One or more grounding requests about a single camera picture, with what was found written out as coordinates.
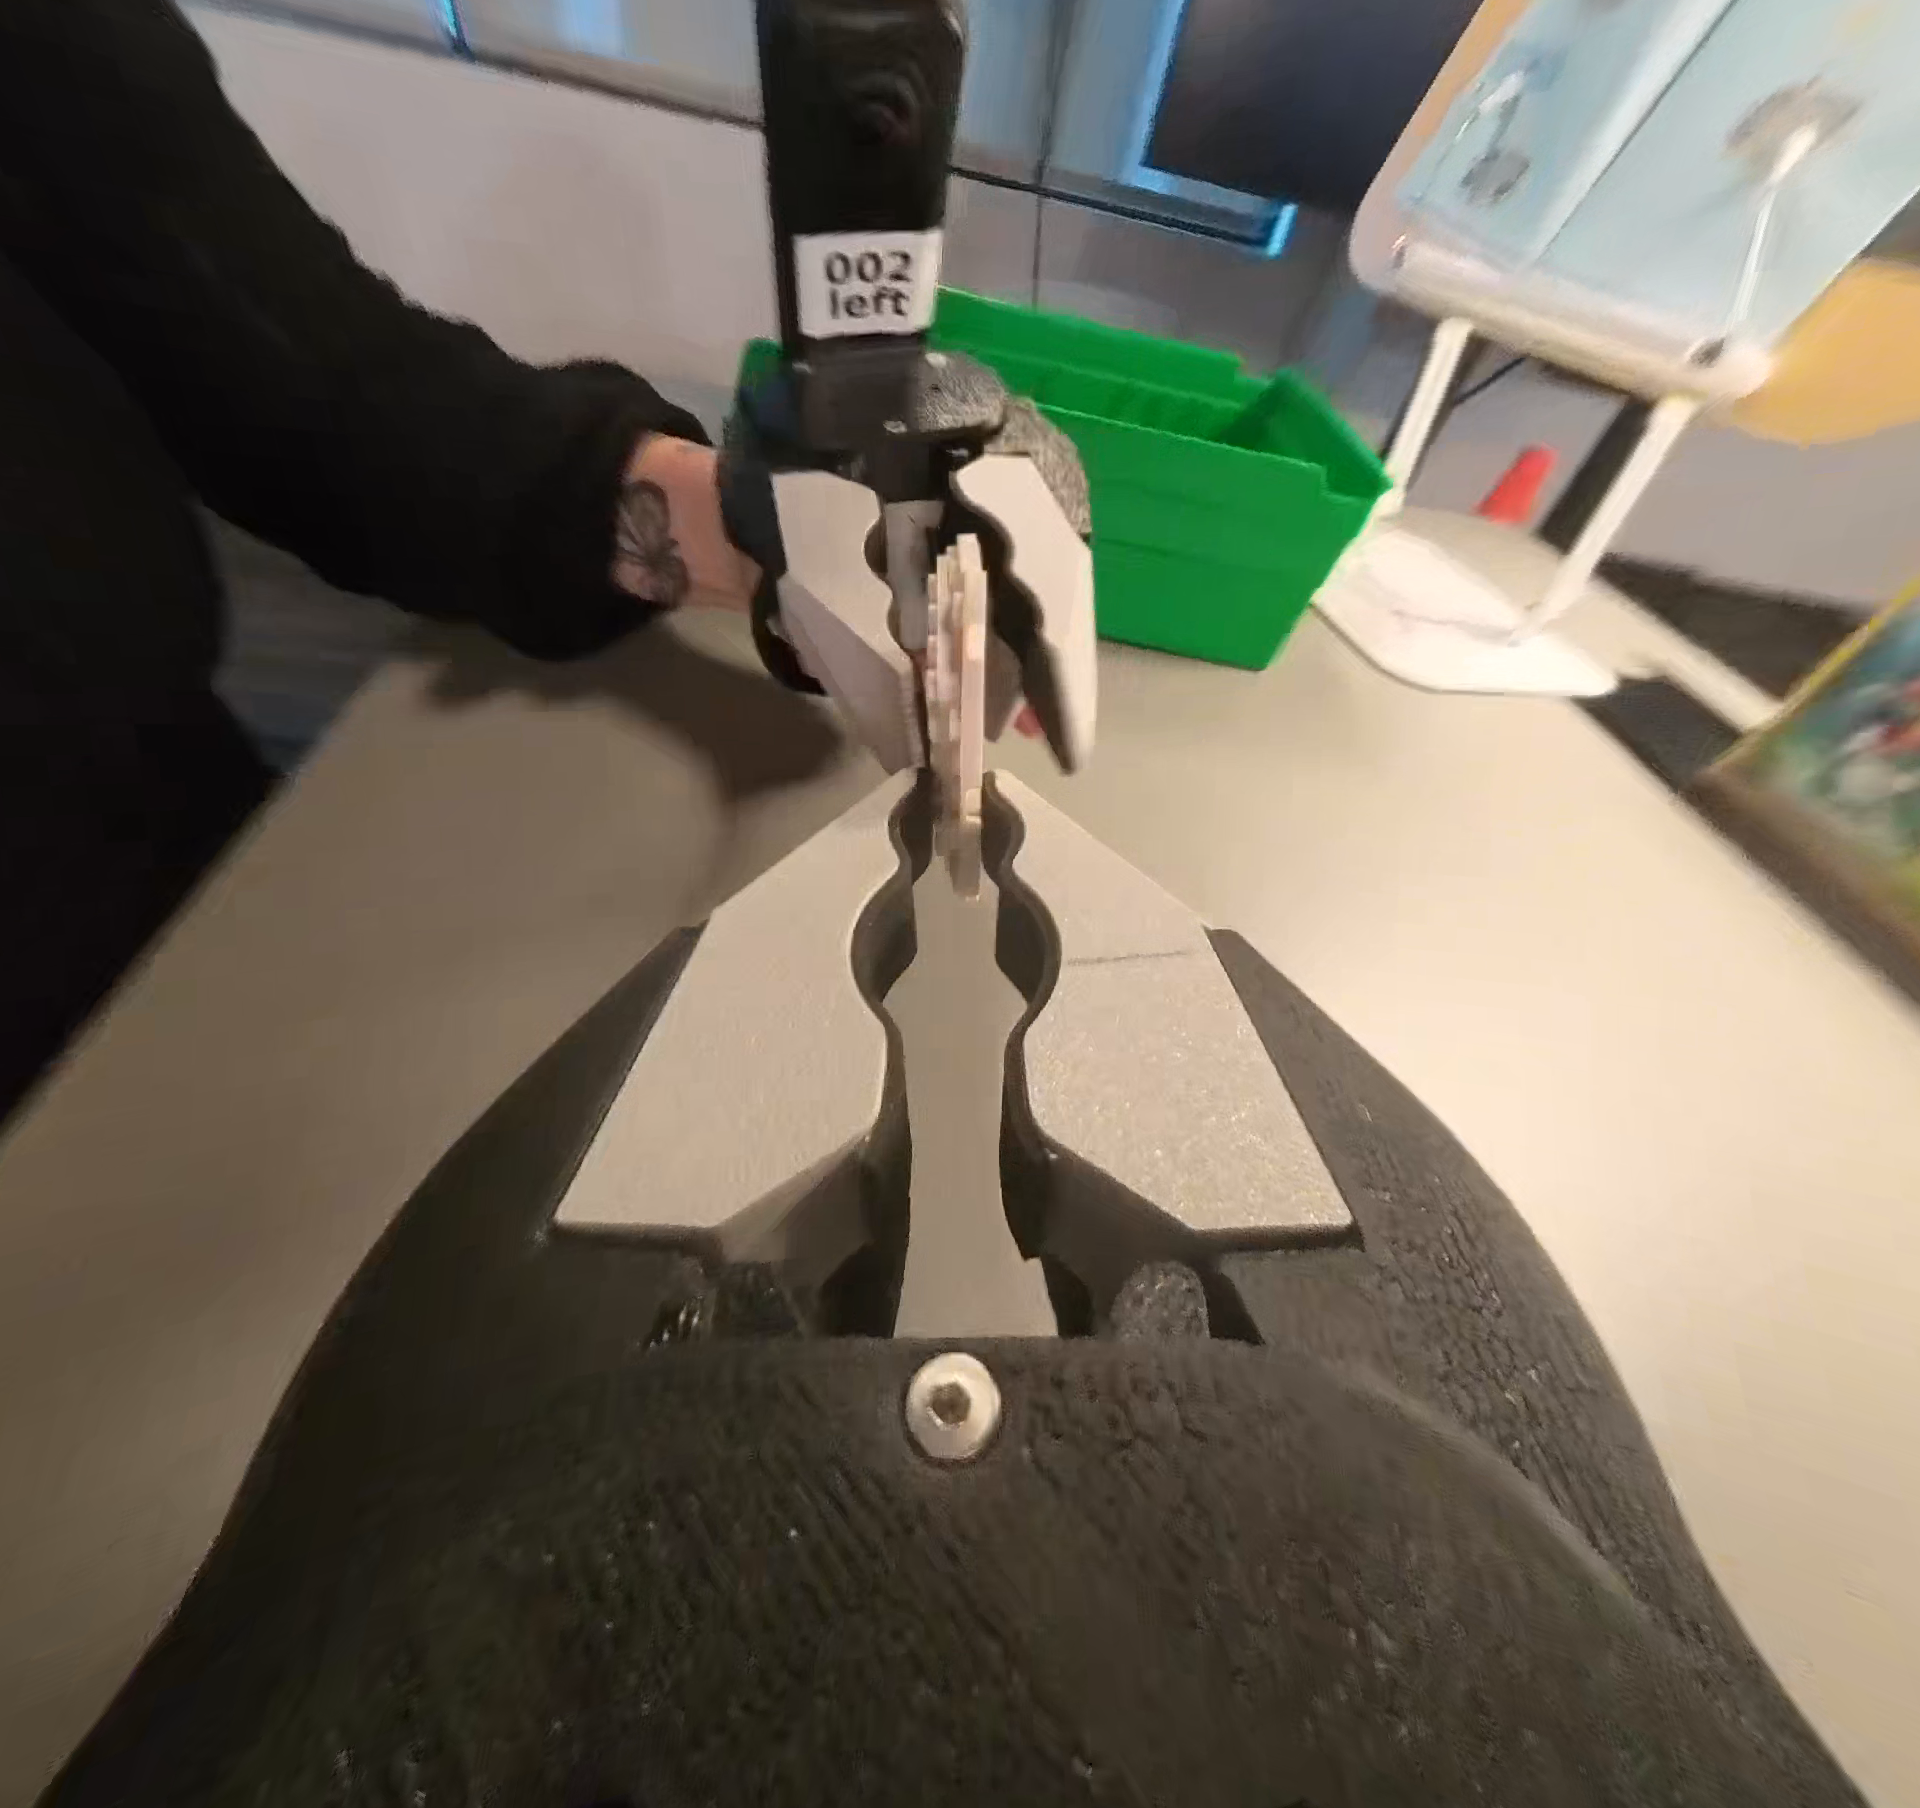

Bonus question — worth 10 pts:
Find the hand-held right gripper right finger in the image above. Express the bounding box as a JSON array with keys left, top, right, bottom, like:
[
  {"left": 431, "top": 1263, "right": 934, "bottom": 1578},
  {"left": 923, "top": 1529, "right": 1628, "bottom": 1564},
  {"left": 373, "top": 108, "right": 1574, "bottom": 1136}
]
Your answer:
[{"left": 982, "top": 769, "right": 1360, "bottom": 1262}]

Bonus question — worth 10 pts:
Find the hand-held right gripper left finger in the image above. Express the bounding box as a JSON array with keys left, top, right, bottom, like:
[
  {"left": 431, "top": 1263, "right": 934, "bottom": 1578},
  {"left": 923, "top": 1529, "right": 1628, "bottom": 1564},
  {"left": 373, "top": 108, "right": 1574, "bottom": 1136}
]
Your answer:
[{"left": 555, "top": 771, "right": 921, "bottom": 1269}]

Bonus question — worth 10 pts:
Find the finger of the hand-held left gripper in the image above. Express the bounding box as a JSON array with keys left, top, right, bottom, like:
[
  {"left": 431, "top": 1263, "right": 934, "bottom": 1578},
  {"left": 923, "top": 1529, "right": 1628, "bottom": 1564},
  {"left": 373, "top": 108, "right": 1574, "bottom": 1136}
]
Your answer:
[
  {"left": 768, "top": 472, "right": 933, "bottom": 775},
  {"left": 948, "top": 453, "right": 1102, "bottom": 775}
]

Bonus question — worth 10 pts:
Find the white toy brick plate assembly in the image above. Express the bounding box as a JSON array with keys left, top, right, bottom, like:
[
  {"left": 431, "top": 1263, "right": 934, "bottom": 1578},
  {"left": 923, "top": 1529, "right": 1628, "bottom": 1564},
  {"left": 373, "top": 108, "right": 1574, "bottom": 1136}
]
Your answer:
[{"left": 905, "top": 532, "right": 1001, "bottom": 898}]

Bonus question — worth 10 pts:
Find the green plastic bin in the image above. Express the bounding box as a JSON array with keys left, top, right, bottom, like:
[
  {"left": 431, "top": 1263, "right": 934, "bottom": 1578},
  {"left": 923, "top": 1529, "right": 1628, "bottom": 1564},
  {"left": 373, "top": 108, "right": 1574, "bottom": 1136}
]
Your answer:
[{"left": 730, "top": 284, "right": 1394, "bottom": 674}]

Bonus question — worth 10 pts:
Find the yellow toy set box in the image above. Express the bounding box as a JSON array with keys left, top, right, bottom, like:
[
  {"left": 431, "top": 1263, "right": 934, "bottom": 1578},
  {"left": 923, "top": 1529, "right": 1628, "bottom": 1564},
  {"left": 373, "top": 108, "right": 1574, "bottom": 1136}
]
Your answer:
[{"left": 1694, "top": 592, "right": 1920, "bottom": 939}]

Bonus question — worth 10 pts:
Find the person's left hand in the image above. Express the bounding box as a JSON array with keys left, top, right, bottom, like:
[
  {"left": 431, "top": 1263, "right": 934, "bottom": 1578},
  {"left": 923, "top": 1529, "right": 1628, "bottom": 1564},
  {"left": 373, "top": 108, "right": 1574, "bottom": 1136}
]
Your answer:
[{"left": 613, "top": 434, "right": 768, "bottom": 610}]

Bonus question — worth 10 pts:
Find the dark monitor screen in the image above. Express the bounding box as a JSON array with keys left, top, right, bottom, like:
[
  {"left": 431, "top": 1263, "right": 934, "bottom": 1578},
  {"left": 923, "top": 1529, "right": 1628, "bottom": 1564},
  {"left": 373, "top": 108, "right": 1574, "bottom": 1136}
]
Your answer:
[{"left": 1133, "top": 0, "right": 1562, "bottom": 249}]

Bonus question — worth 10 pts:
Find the open light blue instruction booklet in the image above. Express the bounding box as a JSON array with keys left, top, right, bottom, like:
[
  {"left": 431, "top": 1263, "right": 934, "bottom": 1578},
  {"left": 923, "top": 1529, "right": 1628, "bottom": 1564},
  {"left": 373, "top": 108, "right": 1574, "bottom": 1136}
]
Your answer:
[{"left": 1394, "top": 0, "right": 1920, "bottom": 355}]

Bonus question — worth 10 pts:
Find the wooden book stand white frame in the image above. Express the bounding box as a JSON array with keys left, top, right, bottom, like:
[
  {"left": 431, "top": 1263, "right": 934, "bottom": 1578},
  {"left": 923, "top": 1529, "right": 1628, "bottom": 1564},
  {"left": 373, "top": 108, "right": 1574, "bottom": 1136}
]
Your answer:
[{"left": 1317, "top": 0, "right": 1920, "bottom": 699}]

